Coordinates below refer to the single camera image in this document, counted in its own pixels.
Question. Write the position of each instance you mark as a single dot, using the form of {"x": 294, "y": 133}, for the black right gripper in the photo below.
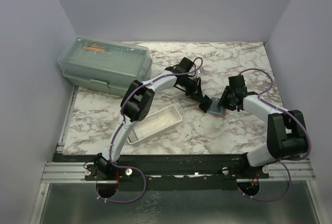
{"x": 222, "y": 102}

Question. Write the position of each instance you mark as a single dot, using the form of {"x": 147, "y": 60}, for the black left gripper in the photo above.
{"x": 195, "y": 92}

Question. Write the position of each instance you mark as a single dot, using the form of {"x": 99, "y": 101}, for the tan leather card holder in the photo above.
{"x": 214, "y": 109}

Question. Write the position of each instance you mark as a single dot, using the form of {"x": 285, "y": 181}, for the dark credit card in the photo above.
{"x": 205, "y": 103}

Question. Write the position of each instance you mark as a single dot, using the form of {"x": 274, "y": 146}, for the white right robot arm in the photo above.
{"x": 287, "y": 137}

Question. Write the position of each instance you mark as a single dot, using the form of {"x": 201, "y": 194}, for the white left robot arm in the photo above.
{"x": 137, "y": 102}

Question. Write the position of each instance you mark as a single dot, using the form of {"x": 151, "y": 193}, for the white plastic tray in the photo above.
{"x": 155, "y": 124}

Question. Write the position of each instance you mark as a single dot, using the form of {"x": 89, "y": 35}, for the green translucent storage box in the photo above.
{"x": 108, "y": 67}

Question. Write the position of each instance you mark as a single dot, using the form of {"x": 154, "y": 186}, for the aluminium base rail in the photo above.
{"x": 64, "y": 173}

